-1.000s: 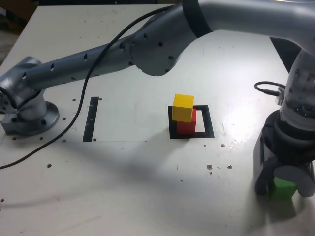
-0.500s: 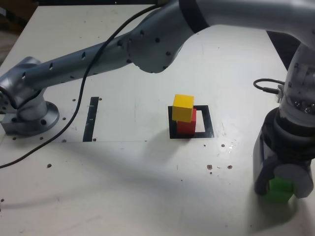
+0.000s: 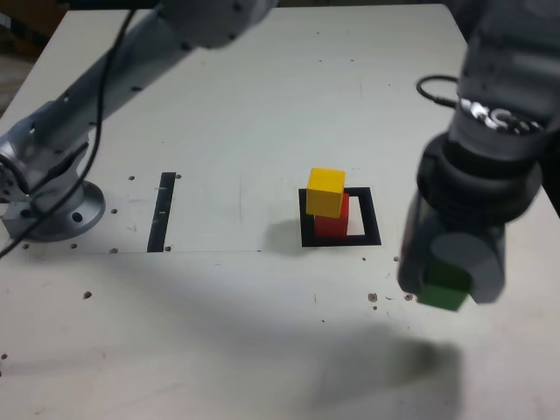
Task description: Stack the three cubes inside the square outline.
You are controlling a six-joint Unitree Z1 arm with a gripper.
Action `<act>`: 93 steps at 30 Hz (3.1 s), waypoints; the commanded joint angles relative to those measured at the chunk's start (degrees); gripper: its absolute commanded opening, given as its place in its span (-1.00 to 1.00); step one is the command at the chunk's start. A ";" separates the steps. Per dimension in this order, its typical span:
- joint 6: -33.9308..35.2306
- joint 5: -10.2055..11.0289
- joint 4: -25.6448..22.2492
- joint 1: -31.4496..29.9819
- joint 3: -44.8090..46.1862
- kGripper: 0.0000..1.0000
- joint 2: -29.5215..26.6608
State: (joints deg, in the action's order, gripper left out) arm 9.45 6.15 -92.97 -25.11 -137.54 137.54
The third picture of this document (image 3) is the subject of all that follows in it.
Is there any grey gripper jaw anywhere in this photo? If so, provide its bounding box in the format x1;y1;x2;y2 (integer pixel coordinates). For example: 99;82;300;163
396;194;441;295
430;225;509;306

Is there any green cube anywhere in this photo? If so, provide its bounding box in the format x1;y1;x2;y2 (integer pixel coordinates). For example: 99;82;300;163
416;260;473;312

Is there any red cube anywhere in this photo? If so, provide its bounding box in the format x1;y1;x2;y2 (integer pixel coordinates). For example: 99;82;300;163
312;192;351;240

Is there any yellow cube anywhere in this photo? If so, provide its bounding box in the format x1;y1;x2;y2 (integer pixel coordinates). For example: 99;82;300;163
304;167;347;219

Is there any black tape square outline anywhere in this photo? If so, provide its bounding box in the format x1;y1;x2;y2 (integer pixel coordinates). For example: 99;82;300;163
297;186;382;249

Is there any black tape strip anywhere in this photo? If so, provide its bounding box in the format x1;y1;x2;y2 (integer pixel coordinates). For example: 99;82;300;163
146;171;176;254

